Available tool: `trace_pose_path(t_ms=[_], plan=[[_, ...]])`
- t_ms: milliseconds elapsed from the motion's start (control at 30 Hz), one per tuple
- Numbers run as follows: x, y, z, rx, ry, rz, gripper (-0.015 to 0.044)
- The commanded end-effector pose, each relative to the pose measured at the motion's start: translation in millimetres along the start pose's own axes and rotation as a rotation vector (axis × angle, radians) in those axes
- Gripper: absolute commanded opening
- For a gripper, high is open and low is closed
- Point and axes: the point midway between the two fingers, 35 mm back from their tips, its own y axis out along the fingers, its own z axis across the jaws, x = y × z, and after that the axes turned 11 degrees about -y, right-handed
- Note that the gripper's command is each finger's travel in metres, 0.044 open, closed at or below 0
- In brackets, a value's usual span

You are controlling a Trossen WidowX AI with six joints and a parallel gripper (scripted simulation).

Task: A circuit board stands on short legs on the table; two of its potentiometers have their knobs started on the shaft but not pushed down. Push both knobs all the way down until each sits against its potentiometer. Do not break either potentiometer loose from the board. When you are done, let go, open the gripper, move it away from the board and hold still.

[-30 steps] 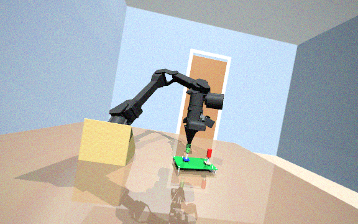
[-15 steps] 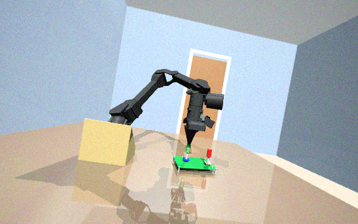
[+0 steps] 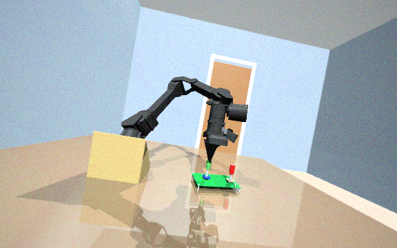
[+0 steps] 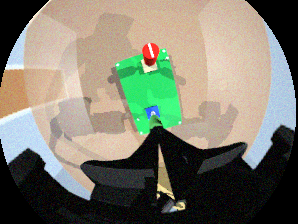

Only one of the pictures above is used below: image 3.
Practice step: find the green circuit board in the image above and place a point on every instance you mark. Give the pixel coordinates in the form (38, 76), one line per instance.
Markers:
(213, 180)

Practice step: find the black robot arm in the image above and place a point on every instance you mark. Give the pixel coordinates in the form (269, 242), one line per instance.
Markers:
(220, 99)

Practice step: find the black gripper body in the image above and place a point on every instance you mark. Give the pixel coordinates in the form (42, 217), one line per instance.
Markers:
(213, 131)

